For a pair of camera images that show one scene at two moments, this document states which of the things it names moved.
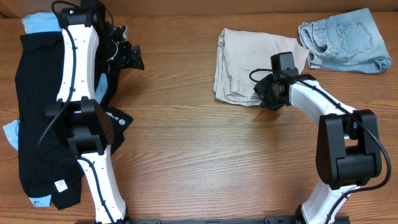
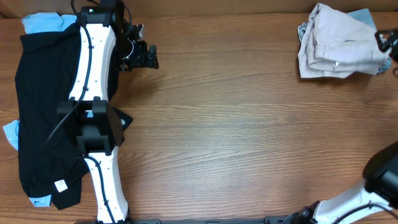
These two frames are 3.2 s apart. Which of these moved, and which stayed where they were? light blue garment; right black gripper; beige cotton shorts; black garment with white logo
Moved: beige cotton shorts; right black gripper
Stayed: black garment with white logo; light blue garment
